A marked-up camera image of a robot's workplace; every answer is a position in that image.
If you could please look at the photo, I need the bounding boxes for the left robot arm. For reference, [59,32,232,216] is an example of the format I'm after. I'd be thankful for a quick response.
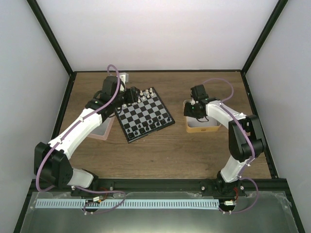
[34,73,139,196]

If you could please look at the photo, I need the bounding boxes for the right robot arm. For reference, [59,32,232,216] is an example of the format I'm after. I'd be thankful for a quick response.
[184,84,266,196]

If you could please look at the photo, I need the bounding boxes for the white chess pieces group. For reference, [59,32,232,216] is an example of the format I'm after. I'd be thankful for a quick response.
[116,88,156,111]

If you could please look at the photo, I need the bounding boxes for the gold metal tin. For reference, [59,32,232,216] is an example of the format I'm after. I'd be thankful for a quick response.
[183,100,221,133]

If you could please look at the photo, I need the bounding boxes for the black and white chessboard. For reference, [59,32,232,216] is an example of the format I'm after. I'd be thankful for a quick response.
[115,87,175,143]

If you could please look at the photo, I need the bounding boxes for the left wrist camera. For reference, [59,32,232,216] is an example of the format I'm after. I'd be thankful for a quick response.
[119,72,129,83]

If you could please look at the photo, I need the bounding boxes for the black aluminium frame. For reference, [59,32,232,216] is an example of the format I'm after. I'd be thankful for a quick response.
[14,0,305,233]

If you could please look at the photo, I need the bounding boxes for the blue slotted cable duct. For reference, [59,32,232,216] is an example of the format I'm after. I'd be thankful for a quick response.
[35,199,219,210]

